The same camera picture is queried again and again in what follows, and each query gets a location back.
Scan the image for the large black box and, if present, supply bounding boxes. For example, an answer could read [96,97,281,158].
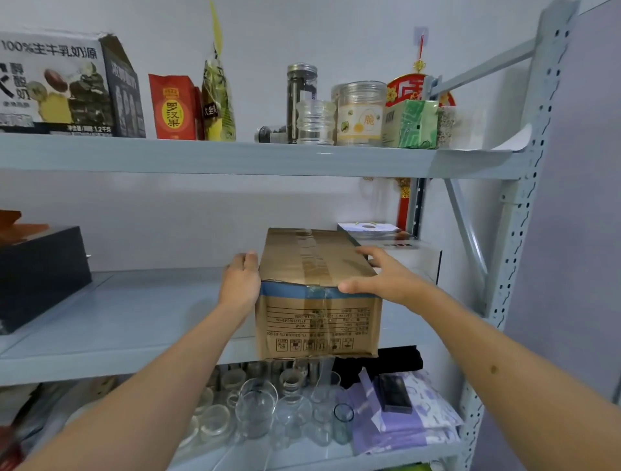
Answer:
[0,225,93,336]

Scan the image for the white paper sheet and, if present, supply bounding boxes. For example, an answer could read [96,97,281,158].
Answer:
[436,124,534,154]

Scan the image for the red yellow-label packet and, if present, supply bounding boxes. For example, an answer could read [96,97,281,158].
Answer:
[147,73,204,142]

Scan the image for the person's left hand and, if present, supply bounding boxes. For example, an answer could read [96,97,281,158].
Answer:
[217,250,263,323]

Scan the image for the grey metal shelves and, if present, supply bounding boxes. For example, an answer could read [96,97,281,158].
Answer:
[0,0,583,471]

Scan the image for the small black box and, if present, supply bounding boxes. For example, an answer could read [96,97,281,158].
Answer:
[378,373,413,415]

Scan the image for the person's left forearm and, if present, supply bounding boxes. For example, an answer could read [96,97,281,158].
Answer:
[14,300,246,471]

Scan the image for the purple patterned white bag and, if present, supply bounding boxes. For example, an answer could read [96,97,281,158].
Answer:
[397,369,465,445]

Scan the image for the plain purple bag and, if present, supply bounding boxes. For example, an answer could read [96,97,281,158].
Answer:
[334,367,430,456]

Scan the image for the metal-lid glass jar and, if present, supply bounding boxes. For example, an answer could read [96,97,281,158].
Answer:
[286,63,319,144]

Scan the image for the long taped cardboard box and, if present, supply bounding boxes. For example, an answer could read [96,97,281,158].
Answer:
[254,226,384,361]

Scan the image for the person's right hand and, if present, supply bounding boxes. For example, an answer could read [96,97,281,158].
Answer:
[338,245,430,316]

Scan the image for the labelled clear plastic jar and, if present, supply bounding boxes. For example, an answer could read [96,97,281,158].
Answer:
[336,81,388,148]

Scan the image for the person's right forearm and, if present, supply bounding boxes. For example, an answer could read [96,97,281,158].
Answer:
[409,286,621,471]

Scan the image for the ribbed clear plastic jar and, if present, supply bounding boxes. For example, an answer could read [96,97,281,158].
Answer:
[296,99,337,146]

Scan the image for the yellow green snack bag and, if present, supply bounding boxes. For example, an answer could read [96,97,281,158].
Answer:
[201,0,237,142]

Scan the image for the light green tea packet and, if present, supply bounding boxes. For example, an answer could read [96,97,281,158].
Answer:
[424,100,441,149]

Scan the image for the landscape print gift box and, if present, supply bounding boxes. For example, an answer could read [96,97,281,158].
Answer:
[337,222,443,287]

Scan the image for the white black milk carton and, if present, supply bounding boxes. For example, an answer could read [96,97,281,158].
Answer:
[0,30,147,139]

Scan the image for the group of clear glass cups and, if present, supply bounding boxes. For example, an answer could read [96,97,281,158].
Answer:
[177,361,358,452]

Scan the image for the green patterned tea packet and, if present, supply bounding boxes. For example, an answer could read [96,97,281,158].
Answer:
[383,99,428,149]

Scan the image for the small dark canister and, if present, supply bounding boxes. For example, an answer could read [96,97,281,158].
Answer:
[254,125,288,144]

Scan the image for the red knot ornament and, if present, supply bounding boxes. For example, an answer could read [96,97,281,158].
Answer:
[361,27,457,234]

